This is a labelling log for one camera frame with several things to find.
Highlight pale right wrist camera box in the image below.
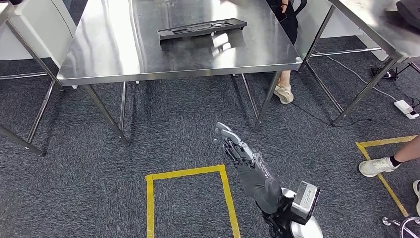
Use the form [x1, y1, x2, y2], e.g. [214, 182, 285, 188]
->
[290, 181, 321, 226]

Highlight black router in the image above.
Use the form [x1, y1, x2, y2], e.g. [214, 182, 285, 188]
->
[370, 62, 420, 81]

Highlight black bag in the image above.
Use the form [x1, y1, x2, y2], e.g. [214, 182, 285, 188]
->
[395, 0, 420, 22]

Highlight black office chair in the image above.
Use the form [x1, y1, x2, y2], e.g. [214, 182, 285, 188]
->
[288, 0, 308, 17]

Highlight grey floor cable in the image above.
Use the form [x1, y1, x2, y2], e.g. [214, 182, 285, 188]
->
[313, 49, 399, 103]

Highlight long black plastic part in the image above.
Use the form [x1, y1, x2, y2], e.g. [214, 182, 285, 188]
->
[157, 18, 248, 42]

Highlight black phone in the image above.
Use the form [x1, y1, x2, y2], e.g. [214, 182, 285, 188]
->
[274, 3, 289, 22]

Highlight white cabinet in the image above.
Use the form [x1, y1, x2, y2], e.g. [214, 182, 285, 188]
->
[0, 0, 78, 90]

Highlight stainless steel workbench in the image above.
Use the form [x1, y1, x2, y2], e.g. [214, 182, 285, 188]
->
[56, 0, 303, 147]
[297, 0, 420, 127]

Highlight white power strip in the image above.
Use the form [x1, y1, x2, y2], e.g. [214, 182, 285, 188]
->
[393, 99, 420, 119]

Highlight yellow floor tape square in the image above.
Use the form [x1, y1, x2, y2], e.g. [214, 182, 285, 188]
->
[145, 164, 241, 238]

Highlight white partition board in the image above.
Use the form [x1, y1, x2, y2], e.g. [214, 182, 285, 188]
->
[292, 0, 389, 63]

